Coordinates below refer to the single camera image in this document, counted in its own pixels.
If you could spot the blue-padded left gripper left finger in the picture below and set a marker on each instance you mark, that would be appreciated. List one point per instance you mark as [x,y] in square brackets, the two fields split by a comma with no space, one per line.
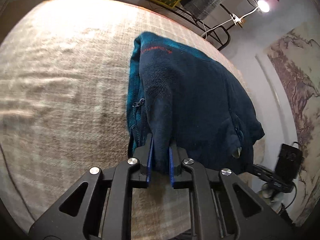
[141,162]

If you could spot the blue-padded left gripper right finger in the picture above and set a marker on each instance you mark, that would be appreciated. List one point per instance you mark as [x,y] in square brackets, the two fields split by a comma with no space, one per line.
[179,167]

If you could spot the teal plaid fleece jacket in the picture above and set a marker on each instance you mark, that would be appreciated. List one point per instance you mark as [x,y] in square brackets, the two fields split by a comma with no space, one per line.
[179,94]

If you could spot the black metal clothes rack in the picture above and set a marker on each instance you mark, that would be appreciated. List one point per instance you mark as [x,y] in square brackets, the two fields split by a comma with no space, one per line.
[215,27]

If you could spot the black device on floor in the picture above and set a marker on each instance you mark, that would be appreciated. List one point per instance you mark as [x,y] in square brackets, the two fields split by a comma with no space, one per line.
[287,167]

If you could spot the beige checked bed cover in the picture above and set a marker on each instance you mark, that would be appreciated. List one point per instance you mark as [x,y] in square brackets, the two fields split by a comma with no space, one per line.
[64,79]

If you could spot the landscape painting wall scroll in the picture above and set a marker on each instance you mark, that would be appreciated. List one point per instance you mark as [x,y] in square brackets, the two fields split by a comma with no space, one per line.
[295,57]

